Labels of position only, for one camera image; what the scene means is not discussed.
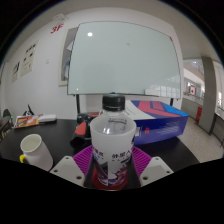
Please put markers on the wooden chair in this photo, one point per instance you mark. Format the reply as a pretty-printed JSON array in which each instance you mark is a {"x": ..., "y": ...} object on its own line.
[{"x": 5, "y": 120}]

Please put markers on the wall notice board with papers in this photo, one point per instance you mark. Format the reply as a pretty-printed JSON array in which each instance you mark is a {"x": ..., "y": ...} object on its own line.
[{"x": 65, "y": 56}]

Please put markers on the colourful flat book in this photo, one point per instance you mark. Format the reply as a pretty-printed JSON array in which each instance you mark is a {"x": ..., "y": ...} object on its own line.
[{"x": 26, "y": 121}]

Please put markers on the large white wall poster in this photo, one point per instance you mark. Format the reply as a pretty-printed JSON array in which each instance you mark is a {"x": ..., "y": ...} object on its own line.
[{"x": 29, "y": 58}]

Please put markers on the blue cardboard box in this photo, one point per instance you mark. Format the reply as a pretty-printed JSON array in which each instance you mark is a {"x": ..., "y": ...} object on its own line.
[{"x": 160, "y": 125}]

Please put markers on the red cabinet in hallway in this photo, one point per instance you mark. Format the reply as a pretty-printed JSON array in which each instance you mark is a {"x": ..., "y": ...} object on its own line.
[{"x": 199, "y": 114}]

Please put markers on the whiteboard on stand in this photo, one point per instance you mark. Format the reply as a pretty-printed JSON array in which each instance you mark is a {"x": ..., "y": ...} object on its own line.
[{"x": 126, "y": 60}]

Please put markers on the white flat case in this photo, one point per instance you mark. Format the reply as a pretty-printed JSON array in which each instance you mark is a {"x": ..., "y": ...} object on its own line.
[{"x": 47, "y": 117}]

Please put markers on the black and red device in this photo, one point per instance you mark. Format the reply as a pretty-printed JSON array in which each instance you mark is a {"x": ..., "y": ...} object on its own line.
[{"x": 82, "y": 131}]

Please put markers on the red and white wall sign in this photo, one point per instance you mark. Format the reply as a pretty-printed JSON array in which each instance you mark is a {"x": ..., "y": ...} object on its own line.
[{"x": 192, "y": 90}]

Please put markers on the clear bottle with printed label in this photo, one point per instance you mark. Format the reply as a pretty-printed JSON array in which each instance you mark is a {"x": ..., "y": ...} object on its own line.
[{"x": 112, "y": 146}]

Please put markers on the small white wall poster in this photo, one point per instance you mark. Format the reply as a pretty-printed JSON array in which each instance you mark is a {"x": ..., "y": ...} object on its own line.
[{"x": 15, "y": 71}]

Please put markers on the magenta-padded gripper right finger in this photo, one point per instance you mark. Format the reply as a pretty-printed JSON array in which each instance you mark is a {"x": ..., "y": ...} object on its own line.
[{"x": 143, "y": 161}]

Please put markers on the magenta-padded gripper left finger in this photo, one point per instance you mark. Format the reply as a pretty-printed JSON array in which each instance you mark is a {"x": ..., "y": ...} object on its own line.
[{"x": 81, "y": 161}]

